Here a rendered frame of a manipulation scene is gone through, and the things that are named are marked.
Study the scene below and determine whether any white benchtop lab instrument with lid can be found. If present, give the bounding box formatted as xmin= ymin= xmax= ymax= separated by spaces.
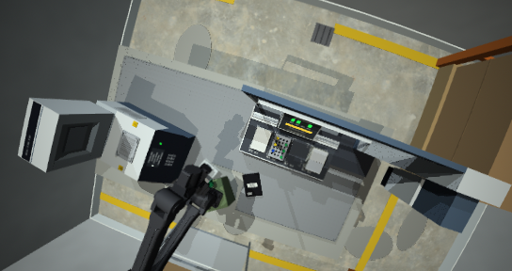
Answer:
xmin=18 ymin=98 xmax=195 ymax=183

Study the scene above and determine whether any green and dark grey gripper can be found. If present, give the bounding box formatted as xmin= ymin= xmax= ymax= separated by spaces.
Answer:
xmin=196 ymin=179 xmax=214 ymax=196

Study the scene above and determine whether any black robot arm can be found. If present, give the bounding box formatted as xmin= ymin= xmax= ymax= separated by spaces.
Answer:
xmin=128 ymin=163 xmax=223 ymax=271

